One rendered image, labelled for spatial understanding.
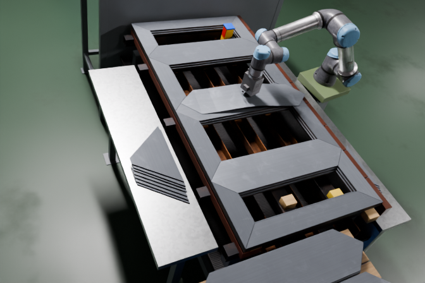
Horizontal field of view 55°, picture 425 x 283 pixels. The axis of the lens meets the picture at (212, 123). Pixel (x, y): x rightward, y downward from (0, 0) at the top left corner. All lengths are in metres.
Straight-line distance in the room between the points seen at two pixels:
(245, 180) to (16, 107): 1.97
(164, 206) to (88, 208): 0.95
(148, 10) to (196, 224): 1.41
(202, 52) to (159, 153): 0.80
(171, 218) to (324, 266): 0.64
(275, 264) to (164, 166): 0.65
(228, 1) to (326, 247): 1.73
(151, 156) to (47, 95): 1.60
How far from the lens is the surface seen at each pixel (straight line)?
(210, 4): 2.79
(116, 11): 2.59
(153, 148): 1.95
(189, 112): 2.07
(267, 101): 2.23
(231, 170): 1.87
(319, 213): 1.88
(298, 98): 2.36
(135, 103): 2.20
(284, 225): 1.78
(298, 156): 2.04
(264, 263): 1.66
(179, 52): 2.43
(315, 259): 1.75
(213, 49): 2.52
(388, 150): 3.74
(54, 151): 2.97
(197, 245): 1.74
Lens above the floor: 2.28
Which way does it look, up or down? 45 degrees down
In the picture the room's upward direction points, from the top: 16 degrees clockwise
